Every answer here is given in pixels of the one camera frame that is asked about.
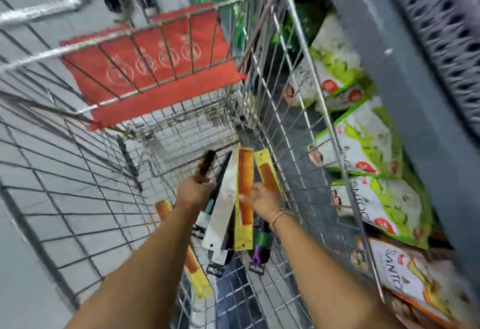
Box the metal wire shopping cart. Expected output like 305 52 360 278
0 0 387 329

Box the grey white carded package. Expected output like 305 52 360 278
201 148 240 266

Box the grey perforated shelf panel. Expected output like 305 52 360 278
378 0 480 139

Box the yellow package with orange tool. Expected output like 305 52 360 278
155 198 214 300

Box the person's left forearm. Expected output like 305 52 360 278
64 202 200 329

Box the person's right hand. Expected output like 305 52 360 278
238 182 292 224

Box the row of green packets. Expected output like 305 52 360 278
185 0 331 54

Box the person's right forearm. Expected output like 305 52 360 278
269 210 407 329

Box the short yellow carded package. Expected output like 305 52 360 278
253 148 283 195

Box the red cart seat flap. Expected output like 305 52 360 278
59 3 247 132

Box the long yellow carded package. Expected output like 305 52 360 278
234 147 255 252

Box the dark brown handled tool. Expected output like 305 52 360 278
197 149 217 178

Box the brown thread wristband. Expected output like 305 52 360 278
268 208 293 233

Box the purple and green tool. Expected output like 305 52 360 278
248 216 275 276

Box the person's left hand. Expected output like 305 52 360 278
175 174 217 214

